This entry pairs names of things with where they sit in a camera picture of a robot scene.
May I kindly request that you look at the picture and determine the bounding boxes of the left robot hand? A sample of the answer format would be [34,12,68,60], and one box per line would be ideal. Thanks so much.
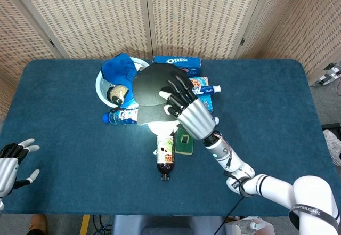
[0,138,40,198]

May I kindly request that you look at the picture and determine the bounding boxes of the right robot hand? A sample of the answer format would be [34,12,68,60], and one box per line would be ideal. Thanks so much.
[159,69,216,141]

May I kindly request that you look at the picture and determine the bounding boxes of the black baseball cap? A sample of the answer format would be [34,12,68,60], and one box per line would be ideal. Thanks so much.
[132,63,185,126]

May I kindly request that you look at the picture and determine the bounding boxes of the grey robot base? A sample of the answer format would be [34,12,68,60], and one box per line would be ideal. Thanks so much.
[111,215,227,235]

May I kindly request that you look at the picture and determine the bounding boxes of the brown tea bottle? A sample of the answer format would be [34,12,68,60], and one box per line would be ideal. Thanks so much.
[155,133,176,181]

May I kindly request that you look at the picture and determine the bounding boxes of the blue-capped blue-label drink bottle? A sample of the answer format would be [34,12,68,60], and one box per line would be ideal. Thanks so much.
[103,108,140,126]

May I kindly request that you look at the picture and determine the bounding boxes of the clear plastic bag with label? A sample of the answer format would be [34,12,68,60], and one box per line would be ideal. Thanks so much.
[225,215,277,235]

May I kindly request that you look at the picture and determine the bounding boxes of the light blue tissue pack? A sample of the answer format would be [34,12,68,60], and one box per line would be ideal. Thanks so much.
[198,95,214,114]

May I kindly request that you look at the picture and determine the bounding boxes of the white and blue toothpaste tube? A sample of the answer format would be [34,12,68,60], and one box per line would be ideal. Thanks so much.
[193,84,222,96]

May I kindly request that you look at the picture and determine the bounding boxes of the small green box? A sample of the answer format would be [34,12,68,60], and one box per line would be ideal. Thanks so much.
[175,125,196,156]

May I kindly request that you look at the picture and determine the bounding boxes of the light blue cookie box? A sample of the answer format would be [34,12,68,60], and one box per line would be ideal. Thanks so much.
[188,76,209,89]

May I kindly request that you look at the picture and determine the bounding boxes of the blue Oreo box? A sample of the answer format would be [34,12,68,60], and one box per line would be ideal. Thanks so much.
[152,55,202,76]

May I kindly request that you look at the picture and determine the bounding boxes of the brown shoe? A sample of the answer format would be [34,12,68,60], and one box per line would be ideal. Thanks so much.
[28,213,49,235]

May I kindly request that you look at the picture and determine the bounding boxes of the blue felt tablecloth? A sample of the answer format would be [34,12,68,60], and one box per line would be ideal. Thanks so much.
[0,59,341,217]

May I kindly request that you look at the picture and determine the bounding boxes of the blue cloth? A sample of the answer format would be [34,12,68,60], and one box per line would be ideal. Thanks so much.
[101,53,142,105]

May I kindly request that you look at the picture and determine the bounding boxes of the white plastic basin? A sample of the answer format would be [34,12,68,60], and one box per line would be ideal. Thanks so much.
[95,56,150,107]

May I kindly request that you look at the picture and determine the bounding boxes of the white sneaker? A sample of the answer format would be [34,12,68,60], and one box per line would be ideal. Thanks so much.
[323,129,341,165]

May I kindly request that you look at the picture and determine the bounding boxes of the power strip with plugs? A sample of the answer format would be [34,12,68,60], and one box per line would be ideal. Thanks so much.
[318,63,341,86]

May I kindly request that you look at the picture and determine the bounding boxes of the woven folding screen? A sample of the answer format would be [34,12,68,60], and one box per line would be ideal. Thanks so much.
[0,0,341,120]

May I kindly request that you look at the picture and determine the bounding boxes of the blue floor cables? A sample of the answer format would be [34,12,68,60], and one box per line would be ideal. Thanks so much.
[92,215,112,235]

